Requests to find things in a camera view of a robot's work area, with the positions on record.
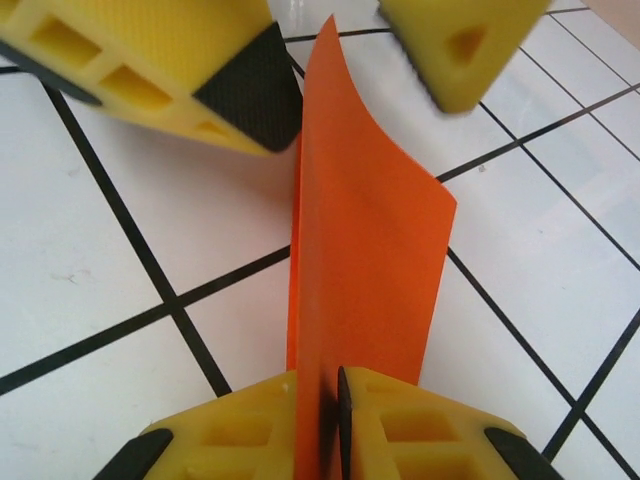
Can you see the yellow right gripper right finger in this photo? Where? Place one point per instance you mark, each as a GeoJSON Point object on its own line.
{"type": "Point", "coordinates": [425, 440]}

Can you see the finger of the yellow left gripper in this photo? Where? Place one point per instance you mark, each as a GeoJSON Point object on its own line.
{"type": "Point", "coordinates": [150, 60]}
{"type": "Point", "coordinates": [460, 40]}

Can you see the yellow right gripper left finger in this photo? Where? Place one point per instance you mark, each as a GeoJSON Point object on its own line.
{"type": "Point", "coordinates": [235, 435]}

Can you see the orange cloth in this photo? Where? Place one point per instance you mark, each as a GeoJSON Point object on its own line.
{"type": "Point", "coordinates": [370, 250]}

